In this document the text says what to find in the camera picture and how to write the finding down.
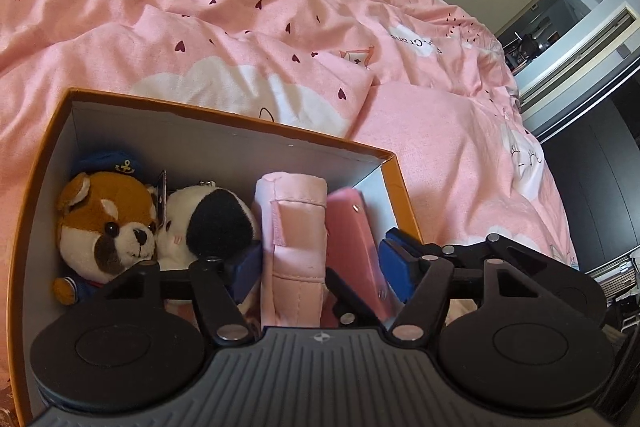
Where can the pink bed sheet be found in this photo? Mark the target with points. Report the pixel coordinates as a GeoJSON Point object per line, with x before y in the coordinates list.
{"type": "Point", "coordinates": [440, 147]}

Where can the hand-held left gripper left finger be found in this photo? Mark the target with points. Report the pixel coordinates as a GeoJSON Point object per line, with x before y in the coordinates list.
{"type": "Point", "coordinates": [247, 269]}

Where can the red panda plush sailor cap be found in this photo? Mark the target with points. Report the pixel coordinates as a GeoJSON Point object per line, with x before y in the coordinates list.
{"type": "Point", "coordinates": [110, 217]}

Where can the pink printed blanket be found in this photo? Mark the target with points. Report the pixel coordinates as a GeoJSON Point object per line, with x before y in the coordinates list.
{"type": "Point", "coordinates": [200, 7]}

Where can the orange cardboard box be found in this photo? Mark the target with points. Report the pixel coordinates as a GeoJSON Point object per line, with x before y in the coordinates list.
{"type": "Point", "coordinates": [30, 207]}

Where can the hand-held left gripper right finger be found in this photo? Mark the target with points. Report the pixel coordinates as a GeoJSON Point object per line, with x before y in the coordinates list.
{"type": "Point", "coordinates": [395, 257]}

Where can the pink snap case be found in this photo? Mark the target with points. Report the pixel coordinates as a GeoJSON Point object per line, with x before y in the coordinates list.
{"type": "Point", "coordinates": [350, 232]}

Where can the dark wardrobe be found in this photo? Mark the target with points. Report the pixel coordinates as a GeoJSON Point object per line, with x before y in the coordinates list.
{"type": "Point", "coordinates": [595, 182]}

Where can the pink fabric pouch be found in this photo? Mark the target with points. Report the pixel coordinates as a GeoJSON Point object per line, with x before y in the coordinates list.
{"type": "Point", "coordinates": [295, 227]}

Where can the white sliding door frame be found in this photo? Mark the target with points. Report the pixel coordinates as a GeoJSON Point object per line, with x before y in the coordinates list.
{"type": "Point", "coordinates": [575, 52]}

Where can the black and white plush toy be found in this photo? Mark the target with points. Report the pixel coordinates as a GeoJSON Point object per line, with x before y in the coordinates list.
{"type": "Point", "coordinates": [215, 217]}

